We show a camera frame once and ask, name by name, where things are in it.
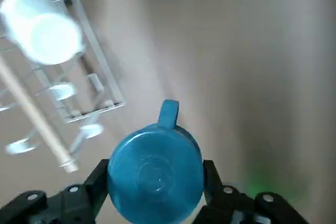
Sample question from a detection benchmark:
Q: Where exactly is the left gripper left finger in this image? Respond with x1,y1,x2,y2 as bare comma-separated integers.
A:
0,158,110,224

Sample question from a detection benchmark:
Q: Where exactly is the white wire cup rack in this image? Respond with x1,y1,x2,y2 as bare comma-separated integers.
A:
0,0,126,174

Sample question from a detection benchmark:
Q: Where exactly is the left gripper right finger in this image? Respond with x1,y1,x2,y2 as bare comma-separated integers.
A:
194,159,317,224

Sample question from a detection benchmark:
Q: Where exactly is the blue cup with handle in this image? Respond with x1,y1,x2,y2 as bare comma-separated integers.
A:
106,99,204,224

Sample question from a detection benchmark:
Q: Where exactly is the white cup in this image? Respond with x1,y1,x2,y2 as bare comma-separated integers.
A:
0,0,85,66

